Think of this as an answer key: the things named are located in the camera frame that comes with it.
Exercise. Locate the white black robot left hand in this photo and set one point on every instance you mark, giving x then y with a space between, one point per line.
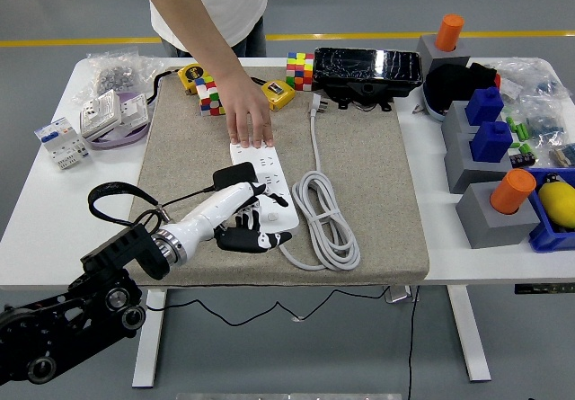
211 213

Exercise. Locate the person's right hand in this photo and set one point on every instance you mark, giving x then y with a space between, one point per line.
247 108

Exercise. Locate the black power adapter plug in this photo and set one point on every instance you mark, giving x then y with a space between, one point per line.
233 175

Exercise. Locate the white power strip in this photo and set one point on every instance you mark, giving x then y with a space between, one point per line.
289 220

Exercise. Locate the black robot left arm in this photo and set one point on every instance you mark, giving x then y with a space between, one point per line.
67 323

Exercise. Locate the person's right forearm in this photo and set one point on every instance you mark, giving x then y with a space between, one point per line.
202 36

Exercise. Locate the yellow tape measure square label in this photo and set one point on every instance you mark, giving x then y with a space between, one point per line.
280 92

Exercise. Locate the colourful puzzle cube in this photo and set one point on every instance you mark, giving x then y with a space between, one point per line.
209 103
298 72

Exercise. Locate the yellow tape measure round label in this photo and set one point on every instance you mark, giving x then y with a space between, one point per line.
186 74

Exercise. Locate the person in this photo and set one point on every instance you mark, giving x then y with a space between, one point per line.
224 4

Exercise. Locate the grey-brown fabric mat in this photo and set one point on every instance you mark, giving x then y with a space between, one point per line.
359 148

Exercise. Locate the black cracked-screen device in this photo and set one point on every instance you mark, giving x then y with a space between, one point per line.
359 65

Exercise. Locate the purple tape roll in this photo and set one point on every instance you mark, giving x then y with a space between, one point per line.
108 141

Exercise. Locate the clear bag of metal nuts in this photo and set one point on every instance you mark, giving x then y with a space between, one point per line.
112 76

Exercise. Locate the white table leg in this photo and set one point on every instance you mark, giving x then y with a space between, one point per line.
148 341
469 328

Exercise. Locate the white blue circuit breaker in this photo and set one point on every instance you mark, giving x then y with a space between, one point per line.
54 137

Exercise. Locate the white blue bowl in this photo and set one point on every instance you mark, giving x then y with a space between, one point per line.
433 110

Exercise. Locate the grey block with hole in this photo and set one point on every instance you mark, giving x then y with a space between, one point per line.
485 224
462 166
429 54
453 121

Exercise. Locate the black cloth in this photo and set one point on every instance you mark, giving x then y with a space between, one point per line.
449 83

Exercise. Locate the orange plastic cylinder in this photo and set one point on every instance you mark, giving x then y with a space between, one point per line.
449 33
512 191

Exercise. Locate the blue plastic block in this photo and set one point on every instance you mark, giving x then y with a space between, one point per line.
484 105
492 144

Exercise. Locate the green plastic cylinder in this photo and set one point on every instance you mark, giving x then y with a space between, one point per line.
522 131
516 146
510 122

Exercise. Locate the clear bag of small parts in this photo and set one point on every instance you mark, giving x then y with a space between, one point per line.
563 155
525 76

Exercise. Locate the black purple electronic module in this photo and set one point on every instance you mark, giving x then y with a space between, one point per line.
523 159

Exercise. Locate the clear bag of blue parts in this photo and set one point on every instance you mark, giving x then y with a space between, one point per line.
545 123

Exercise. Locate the yellow lemon-shaped toy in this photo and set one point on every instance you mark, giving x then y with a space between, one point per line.
559 202

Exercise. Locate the blue plastic bin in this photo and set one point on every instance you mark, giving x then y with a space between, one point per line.
550 240

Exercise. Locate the black table control panel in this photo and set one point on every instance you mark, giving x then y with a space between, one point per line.
543 289

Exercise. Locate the white packaged switch panel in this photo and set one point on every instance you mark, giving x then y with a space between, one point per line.
135 108

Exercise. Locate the white wall socket box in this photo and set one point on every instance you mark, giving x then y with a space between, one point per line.
101 112

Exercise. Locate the metal bracket under table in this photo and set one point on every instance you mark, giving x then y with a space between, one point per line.
397 296

